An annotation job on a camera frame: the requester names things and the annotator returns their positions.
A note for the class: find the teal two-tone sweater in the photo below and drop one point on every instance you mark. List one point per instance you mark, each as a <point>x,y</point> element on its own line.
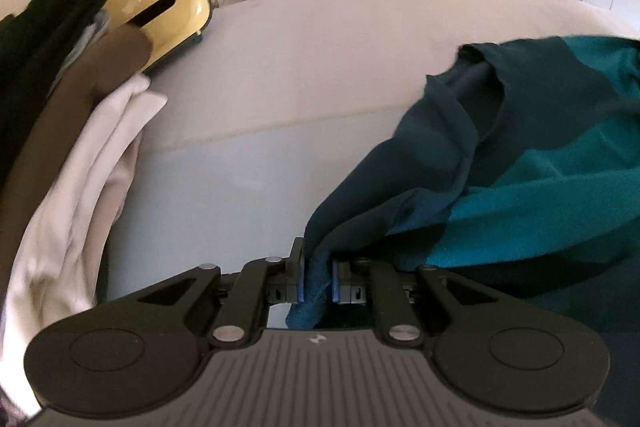
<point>517,169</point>

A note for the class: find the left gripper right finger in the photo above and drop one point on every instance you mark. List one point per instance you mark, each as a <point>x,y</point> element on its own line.
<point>349,282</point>

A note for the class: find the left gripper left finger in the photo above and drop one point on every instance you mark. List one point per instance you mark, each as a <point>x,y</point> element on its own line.
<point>286,278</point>

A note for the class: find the yellow tissue box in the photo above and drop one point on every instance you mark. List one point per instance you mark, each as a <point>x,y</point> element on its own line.
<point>166,23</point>

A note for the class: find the black folded garment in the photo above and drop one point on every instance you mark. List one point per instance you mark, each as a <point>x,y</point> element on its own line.
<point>34,46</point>

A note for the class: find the brown folded garment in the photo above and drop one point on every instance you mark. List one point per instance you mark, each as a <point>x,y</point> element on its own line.
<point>100,70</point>

